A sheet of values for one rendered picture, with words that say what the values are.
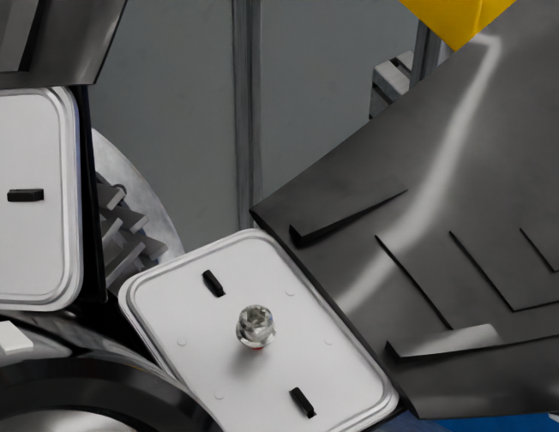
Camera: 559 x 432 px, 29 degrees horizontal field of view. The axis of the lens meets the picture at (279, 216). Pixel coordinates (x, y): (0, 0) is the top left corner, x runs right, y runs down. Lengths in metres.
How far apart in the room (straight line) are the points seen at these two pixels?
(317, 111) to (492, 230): 1.16
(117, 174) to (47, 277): 0.22
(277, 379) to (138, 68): 0.97
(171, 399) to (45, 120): 0.09
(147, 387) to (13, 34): 0.10
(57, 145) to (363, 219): 0.14
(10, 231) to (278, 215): 0.12
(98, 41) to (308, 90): 1.22
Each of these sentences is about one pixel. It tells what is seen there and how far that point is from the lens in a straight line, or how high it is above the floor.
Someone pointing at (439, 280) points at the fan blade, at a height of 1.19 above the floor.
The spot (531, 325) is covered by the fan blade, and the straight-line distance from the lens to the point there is 0.39.
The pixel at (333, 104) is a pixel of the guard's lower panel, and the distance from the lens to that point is 1.57.
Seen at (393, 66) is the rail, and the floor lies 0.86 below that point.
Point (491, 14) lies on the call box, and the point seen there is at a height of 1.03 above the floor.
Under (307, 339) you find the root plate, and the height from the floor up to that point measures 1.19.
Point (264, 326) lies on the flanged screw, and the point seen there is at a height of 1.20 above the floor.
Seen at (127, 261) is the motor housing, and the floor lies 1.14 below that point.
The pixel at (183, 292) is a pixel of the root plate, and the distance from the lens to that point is 0.38.
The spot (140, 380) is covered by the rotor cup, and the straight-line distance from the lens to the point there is 0.28.
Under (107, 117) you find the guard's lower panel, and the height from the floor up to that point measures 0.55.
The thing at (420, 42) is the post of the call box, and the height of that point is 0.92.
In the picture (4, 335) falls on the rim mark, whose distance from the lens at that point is 0.30.
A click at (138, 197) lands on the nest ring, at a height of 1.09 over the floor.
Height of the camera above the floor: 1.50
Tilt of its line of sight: 51 degrees down
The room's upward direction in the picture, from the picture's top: 1 degrees clockwise
